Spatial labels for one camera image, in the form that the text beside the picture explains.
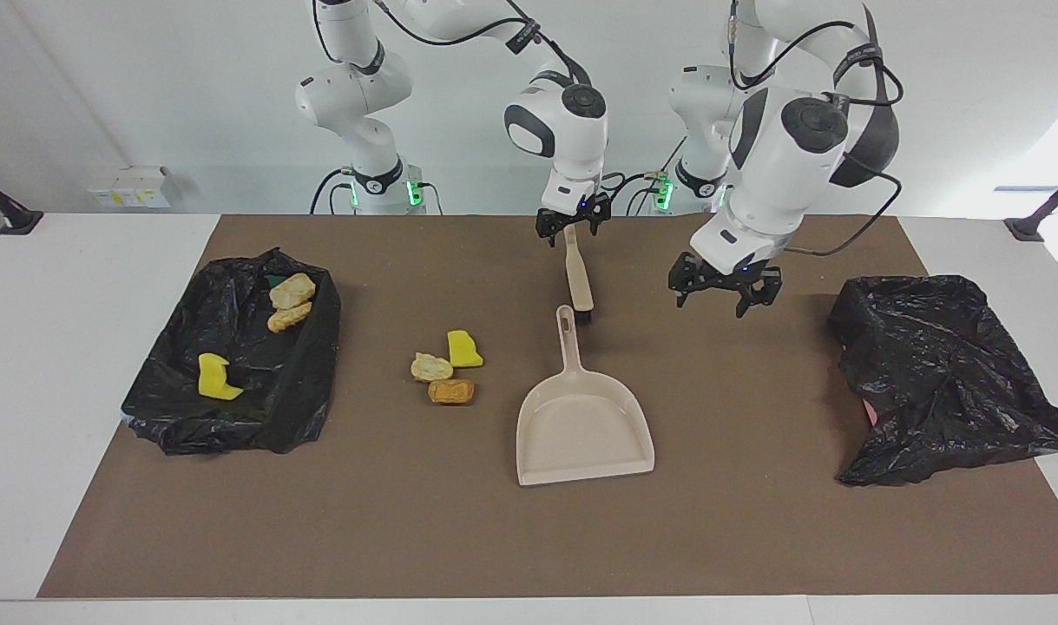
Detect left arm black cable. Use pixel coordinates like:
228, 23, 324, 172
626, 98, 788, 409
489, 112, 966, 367
728, 0, 904, 258

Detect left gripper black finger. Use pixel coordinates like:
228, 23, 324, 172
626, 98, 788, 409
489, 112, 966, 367
735, 269, 784, 319
667, 253, 707, 309

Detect white wall outlet boxes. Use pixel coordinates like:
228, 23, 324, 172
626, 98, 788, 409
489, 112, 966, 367
89, 167, 172, 209

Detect thick yellow sponge chunk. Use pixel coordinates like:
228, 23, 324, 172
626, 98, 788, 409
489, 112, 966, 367
447, 330, 484, 369

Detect beige plastic dustpan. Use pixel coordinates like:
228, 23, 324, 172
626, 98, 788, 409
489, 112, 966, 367
516, 304, 656, 487

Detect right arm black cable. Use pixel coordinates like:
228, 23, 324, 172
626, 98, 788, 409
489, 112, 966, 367
312, 0, 592, 88

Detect beige brush black bristles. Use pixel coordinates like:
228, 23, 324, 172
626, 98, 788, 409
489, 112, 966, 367
563, 224, 595, 326

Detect brown table mat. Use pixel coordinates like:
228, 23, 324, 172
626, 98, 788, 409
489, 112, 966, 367
36, 214, 1058, 600

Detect notched yellow sponge piece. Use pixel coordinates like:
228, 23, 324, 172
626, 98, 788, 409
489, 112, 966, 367
198, 352, 245, 402

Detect black base cable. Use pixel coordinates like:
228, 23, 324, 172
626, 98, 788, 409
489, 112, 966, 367
310, 168, 356, 215
604, 172, 668, 216

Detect pale beige rock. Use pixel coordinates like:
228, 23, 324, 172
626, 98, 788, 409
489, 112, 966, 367
410, 352, 454, 384

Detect open black bag lined bin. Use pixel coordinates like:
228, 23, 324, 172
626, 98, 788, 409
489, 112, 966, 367
121, 247, 342, 457

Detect brown bread roll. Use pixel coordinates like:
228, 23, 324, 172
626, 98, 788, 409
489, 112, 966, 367
427, 378, 476, 406

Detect crumpled black trash bag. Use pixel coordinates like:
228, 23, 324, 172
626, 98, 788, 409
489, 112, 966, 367
827, 274, 1058, 487

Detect striped orange croissant piece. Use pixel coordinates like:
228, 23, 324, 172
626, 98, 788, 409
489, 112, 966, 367
266, 301, 313, 334

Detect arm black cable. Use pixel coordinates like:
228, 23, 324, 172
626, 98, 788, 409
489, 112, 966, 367
312, 0, 592, 88
728, 0, 904, 258

